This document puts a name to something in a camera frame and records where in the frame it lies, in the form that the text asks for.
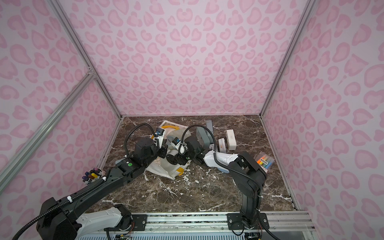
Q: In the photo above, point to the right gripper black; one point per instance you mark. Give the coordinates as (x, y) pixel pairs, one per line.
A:
(179, 159)

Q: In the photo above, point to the clear marker pack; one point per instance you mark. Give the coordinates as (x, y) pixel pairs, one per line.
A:
(265, 161)

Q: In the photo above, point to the grey blue square clock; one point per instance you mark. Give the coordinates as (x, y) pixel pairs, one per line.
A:
(209, 125)

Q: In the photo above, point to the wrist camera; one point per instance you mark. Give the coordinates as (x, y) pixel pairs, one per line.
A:
(159, 133)
(176, 142)

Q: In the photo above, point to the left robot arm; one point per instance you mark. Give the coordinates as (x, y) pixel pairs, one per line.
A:
(60, 219)

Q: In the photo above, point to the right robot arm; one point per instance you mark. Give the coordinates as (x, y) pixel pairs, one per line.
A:
(247, 174)

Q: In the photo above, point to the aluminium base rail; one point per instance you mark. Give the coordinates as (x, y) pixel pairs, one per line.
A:
(291, 225)

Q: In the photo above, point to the white rectangular digital clock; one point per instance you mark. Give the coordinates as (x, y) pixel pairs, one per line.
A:
(231, 140)

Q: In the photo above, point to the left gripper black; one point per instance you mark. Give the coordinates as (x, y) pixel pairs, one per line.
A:
(163, 151)

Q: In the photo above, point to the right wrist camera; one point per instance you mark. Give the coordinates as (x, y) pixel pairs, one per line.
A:
(176, 142)

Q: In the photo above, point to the green grey curved clock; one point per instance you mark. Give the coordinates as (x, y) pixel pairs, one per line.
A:
(204, 138)

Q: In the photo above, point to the white clock orange key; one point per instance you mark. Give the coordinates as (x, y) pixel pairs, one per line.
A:
(222, 145)

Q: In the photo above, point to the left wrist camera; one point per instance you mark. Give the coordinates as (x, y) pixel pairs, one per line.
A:
(159, 133)

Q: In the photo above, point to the white canvas bag yellow handles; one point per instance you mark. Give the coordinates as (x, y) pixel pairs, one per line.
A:
(168, 166)

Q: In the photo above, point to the coloured items left edge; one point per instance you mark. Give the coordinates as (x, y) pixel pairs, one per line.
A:
(92, 175)

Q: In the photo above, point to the left frame aluminium strut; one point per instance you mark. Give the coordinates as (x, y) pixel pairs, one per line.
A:
(19, 160)

